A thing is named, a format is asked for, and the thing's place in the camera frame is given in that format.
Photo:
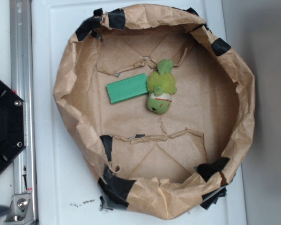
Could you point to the green plush animal toy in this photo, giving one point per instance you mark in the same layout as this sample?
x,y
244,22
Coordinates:
x,y
161,85

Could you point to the brown paper-lined bin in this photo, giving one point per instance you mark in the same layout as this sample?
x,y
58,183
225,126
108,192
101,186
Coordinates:
x,y
161,165

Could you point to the green rectangular block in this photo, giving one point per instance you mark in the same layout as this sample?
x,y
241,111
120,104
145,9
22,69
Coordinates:
x,y
128,88

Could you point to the aluminium extrusion rail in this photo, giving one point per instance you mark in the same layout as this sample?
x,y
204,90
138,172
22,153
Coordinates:
x,y
25,175

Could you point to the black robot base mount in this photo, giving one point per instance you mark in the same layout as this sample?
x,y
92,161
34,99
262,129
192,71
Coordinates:
x,y
12,140

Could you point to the metal corner bracket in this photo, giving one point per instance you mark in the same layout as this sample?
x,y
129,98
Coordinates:
x,y
21,211

